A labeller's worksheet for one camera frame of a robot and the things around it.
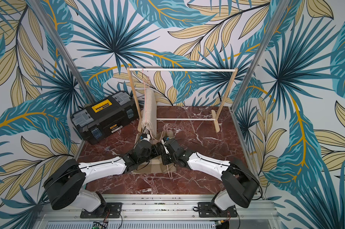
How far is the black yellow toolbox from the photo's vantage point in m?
0.89

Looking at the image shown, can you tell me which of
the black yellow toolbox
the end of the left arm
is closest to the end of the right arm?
the end of the left arm

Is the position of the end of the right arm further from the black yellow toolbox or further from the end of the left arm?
the black yellow toolbox
